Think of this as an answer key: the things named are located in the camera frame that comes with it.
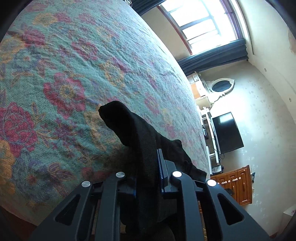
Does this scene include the white dressing table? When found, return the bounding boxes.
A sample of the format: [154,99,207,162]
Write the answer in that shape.
[187,72,211,110]

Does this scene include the window with red frame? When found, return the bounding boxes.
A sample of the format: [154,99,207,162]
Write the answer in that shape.
[158,0,243,55]

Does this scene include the white oval vanity mirror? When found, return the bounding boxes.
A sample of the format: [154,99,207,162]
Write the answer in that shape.
[206,78,235,103]

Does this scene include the black flat television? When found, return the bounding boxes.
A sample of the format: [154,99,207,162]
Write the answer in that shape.
[212,112,244,154]

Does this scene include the blue right curtain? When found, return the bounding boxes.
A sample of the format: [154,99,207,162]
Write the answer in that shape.
[178,39,248,76]

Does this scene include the floral bedspread bed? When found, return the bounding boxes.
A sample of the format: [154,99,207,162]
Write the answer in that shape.
[1,1,209,225]

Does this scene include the white tv stand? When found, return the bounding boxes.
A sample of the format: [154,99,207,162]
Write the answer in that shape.
[201,107,224,176]

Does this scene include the blue curtain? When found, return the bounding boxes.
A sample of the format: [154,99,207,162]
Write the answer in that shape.
[178,39,248,76]
[127,0,166,16]

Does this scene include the black studded pants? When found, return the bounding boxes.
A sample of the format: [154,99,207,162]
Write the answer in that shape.
[98,101,206,226]

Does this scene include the wooden dresser cabinet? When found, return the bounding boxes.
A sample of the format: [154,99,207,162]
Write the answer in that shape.
[211,165,252,205]

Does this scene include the blue left curtain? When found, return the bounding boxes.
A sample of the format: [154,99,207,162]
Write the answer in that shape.
[127,0,166,16]

